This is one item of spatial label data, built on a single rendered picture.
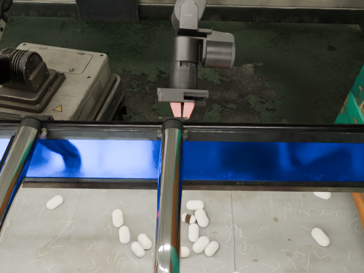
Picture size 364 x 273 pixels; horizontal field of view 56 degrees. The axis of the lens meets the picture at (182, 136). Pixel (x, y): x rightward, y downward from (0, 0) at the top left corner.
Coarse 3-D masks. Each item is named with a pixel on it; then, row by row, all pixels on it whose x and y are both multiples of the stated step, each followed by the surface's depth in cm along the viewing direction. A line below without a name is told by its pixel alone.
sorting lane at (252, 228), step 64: (64, 192) 74; (128, 192) 74; (192, 192) 74; (256, 192) 74; (0, 256) 65; (64, 256) 65; (128, 256) 65; (192, 256) 65; (256, 256) 65; (320, 256) 65
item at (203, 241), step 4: (204, 236) 66; (200, 240) 65; (204, 240) 65; (208, 240) 65; (196, 244) 64; (200, 244) 64; (204, 244) 64; (208, 244) 65; (196, 248) 64; (200, 248) 64; (204, 248) 65; (196, 252) 64
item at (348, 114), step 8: (352, 96) 80; (344, 104) 84; (352, 104) 80; (344, 112) 84; (352, 112) 80; (360, 112) 76; (336, 120) 88; (344, 120) 84; (352, 120) 79; (360, 120) 76
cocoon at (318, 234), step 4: (316, 228) 67; (312, 232) 67; (316, 232) 66; (320, 232) 66; (316, 236) 66; (320, 236) 65; (324, 236) 65; (316, 240) 66; (320, 240) 65; (324, 240) 65; (328, 240) 65; (320, 244) 65; (324, 244) 65; (328, 244) 65
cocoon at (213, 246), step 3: (210, 243) 65; (213, 243) 65; (216, 243) 65; (207, 246) 65; (210, 246) 64; (213, 246) 64; (216, 246) 64; (207, 249) 64; (210, 249) 64; (213, 249) 64; (216, 249) 64; (207, 252) 64; (210, 252) 64; (213, 252) 64; (207, 255) 64; (210, 255) 64
